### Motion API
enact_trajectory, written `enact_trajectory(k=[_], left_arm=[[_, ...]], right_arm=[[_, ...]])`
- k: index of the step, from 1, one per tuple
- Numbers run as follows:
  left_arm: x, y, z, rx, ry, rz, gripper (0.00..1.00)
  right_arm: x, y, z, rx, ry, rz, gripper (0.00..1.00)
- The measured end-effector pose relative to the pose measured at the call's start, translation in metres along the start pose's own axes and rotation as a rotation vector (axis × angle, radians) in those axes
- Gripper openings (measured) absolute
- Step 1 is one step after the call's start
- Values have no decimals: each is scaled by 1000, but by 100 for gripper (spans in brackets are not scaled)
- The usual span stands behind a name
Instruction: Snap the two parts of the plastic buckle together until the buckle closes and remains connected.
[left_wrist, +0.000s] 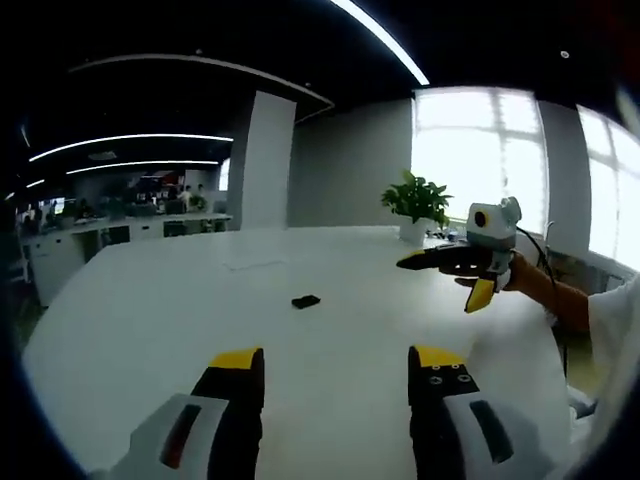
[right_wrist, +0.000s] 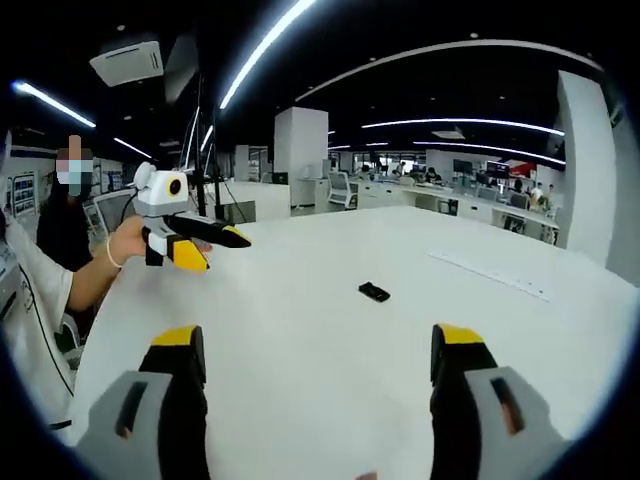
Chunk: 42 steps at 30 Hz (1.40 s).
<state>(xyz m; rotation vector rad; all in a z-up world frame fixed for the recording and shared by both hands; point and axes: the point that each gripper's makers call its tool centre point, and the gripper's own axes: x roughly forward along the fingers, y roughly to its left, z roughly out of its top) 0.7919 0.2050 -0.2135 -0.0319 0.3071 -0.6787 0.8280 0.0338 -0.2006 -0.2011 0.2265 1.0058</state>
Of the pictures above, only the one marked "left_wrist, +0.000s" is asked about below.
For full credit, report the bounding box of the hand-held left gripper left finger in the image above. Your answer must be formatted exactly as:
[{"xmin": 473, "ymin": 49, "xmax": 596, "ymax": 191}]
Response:
[{"xmin": 105, "ymin": 345, "xmax": 266, "ymax": 480}]

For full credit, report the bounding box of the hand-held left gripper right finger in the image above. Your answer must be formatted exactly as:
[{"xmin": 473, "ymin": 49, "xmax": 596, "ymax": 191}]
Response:
[{"xmin": 407, "ymin": 344, "xmax": 569, "ymax": 480}]

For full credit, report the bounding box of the person's right hand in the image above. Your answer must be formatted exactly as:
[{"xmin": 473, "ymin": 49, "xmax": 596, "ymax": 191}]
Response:
[{"xmin": 452, "ymin": 251, "xmax": 550, "ymax": 300}]

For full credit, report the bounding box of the potted green plant white pot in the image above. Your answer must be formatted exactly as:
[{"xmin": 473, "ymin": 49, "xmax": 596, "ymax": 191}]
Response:
[{"xmin": 380, "ymin": 169, "xmax": 455, "ymax": 247}]

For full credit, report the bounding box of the large bright window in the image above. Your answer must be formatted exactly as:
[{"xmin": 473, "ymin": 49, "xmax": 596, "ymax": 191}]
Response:
[
  {"xmin": 411, "ymin": 86, "xmax": 547, "ymax": 235},
  {"xmin": 576, "ymin": 103, "xmax": 640, "ymax": 275}
]

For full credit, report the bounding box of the person's arm white sleeve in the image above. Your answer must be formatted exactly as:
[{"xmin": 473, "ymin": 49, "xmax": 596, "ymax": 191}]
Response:
[{"xmin": 586, "ymin": 271, "xmax": 640, "ymax": 454}]

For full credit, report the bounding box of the row of white office desks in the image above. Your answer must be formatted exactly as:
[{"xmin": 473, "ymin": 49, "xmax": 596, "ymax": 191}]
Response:
[{"xmin": 21, "ymin": 211, "xmax": 235, "ymax": 307}]

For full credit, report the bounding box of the long curved ceiling light strip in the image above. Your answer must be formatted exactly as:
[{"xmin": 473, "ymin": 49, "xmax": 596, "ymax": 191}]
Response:
[{"xmin": 330, "ymin": 0, "xmax": 431, "ymax": 86}]

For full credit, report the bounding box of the straight ceiling light strip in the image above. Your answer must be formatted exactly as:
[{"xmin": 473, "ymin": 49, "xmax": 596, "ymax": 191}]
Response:
[
  {"xmin": 65, "ymin": 159, "xmax": 222, "ymax": 176},
  {"xmin": 28, "ymin": 132, "xmax": 235, "ymax": 163}
]

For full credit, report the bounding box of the white table cable flap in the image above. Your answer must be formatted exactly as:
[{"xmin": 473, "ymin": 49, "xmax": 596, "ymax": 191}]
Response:
[{"xmin": 223, "ymin": 256, "xmax": 287, "ymax": 272}]

